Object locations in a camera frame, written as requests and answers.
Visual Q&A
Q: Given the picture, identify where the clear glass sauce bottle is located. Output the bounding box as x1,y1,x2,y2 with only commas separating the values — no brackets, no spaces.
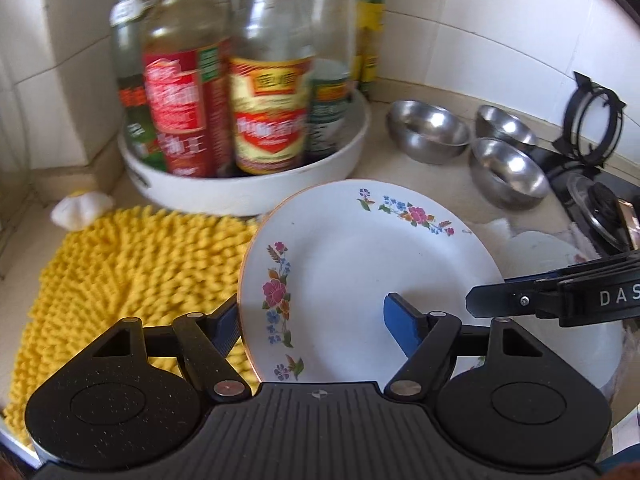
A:
110,0,167,172

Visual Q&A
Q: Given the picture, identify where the red label sauce bottle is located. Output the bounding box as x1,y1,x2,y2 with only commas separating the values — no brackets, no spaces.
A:
141,0,235,179

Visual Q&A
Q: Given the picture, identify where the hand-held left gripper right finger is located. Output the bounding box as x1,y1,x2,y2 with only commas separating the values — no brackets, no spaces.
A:
383,291,545,403

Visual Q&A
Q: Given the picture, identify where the yellow chenille mat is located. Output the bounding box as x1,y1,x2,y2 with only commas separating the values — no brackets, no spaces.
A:
2,205,261,448

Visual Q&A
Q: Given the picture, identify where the garlic bulb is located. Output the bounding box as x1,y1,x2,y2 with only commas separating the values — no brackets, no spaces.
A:
50,190,115,231

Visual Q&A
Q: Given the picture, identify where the yellow red label bottle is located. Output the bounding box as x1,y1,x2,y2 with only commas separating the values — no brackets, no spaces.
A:
229,0,317,177

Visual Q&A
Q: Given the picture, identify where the purple neck label bottle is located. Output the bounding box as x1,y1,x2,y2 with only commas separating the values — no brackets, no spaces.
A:
304,0,357,160

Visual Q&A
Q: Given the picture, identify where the white condiment rack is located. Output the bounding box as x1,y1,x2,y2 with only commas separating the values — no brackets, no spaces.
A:
117,87,373,217

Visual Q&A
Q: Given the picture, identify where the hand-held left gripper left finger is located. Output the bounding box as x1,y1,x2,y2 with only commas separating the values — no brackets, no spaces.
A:
90,296,252,403

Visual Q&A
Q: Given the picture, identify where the yellow green label bottle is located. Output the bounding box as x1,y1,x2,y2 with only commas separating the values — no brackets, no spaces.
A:
351,0,387,102

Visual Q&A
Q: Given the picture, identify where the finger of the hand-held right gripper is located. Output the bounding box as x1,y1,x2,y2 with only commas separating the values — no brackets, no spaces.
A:
502,251,640,286
465,271,640,329

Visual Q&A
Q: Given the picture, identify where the floral white plate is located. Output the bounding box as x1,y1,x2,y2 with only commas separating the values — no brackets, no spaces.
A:
237,178,507,383

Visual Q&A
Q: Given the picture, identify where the stainless steel bowl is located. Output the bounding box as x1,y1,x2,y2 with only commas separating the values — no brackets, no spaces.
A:
386,100,472,165
469,137,552,210
474,105,540,153

